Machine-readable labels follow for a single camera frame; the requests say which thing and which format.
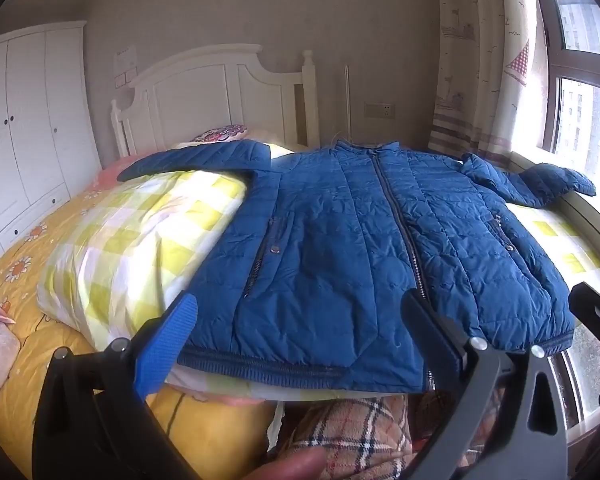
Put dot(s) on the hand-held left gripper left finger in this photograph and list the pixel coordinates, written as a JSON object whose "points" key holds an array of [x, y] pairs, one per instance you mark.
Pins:
{"points": [[165, 341]]}

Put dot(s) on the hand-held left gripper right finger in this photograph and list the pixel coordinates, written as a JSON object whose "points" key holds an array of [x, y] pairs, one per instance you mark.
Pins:
{"points": [[421, 321]]}

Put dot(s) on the blue quilted jacket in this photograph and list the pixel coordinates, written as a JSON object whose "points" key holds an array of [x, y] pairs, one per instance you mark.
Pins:
{"points": [[330, 260]]}

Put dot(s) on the person's left hand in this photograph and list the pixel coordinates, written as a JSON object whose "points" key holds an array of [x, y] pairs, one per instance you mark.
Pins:
{"points": [[292, 466]]}

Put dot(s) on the yellow white checked quilt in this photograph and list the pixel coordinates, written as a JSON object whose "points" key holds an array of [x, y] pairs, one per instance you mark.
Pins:
{"points": [[130, 250]]}

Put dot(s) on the orange floral bed cover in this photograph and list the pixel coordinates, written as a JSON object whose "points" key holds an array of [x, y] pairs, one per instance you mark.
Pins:
{"points": [[45, 330]]}

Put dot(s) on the plaid blanket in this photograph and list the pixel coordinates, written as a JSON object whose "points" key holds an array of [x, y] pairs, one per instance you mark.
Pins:
{"points": [[350, 430]]}

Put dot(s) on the window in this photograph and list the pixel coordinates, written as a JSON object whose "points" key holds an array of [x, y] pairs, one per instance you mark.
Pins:
{"points": [[580, 125]]}

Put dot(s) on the floral embroidered pillow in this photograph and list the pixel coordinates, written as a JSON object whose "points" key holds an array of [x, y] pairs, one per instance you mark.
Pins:
{"points": [[220, 132]]}

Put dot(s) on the white bed headboard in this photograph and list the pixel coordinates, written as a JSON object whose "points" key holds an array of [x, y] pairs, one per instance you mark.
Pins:
{"points": [[195, 95]]}

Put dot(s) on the white wardrobe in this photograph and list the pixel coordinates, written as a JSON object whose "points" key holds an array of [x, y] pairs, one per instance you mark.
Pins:
{"points": [[25, 135]]}

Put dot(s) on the patterned curtain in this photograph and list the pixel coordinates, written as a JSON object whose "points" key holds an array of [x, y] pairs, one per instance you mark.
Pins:
{"points": [[480, 60]]}

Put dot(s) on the wall socket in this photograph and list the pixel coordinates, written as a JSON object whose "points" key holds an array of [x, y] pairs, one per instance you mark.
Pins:
{"points": [[379, 110]]}

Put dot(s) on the wall switch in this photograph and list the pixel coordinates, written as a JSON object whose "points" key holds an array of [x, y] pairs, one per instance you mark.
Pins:
{"points": [[120, 80]]}

